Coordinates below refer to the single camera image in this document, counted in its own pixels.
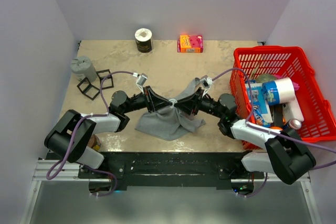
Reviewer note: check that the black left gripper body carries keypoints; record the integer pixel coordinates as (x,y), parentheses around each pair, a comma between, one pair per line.
(146,95)

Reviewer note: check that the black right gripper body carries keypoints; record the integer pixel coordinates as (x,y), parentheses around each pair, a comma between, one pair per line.
(201,106)

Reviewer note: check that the round iridescent brooch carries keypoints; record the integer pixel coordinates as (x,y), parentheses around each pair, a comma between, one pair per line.
(173,102)

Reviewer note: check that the grey sleeveless shirt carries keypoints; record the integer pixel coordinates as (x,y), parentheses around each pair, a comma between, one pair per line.
(168,124)

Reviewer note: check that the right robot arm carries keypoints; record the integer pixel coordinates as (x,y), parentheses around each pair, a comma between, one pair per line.
(285,154)

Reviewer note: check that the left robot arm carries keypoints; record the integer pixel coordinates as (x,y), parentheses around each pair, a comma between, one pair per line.
(70,136)

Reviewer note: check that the black brooch display case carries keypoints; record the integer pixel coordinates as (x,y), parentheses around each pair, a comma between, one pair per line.
(105,78)

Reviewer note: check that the orange pink snack box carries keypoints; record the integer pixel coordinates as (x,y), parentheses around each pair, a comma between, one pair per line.
(190,44)

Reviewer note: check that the red plastic basket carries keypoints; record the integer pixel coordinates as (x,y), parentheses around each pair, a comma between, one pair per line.
(285,62)

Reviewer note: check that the blue razor package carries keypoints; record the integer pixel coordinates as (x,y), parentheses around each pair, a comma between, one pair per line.
(261,110)

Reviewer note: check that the green round fruit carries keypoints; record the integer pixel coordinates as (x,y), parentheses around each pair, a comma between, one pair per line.
(265,78)

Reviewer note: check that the brown wooden block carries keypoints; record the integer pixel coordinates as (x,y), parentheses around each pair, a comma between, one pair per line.
(94,143)

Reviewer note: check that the toilet paper roll black wrapper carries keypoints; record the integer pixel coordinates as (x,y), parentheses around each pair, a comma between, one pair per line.
(143,40)

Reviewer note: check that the orange fruit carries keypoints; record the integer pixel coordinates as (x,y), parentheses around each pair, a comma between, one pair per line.
(276,128)

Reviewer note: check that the grey paper roll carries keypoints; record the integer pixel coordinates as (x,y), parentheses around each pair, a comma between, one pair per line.
(82,68)

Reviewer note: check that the blue white wipes roll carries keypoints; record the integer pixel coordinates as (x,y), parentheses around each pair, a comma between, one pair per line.
(273,91)

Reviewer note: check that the white box in basket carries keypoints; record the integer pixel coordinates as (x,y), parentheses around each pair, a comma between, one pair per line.
(291,109)

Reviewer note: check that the silver drink can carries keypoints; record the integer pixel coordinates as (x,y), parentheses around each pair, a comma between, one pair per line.
(294,124)

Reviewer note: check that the pink packet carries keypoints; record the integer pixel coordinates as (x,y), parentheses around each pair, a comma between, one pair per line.
(295,86)

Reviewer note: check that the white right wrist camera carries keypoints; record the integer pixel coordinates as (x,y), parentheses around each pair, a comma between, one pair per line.
(206,82)

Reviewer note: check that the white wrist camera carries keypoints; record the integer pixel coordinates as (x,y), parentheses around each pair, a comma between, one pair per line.
(141,79)
(206,82)

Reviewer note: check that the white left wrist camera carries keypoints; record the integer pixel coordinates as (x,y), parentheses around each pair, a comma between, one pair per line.
(141,79)

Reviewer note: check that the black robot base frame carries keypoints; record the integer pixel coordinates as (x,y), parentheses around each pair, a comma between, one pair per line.
(221,170)

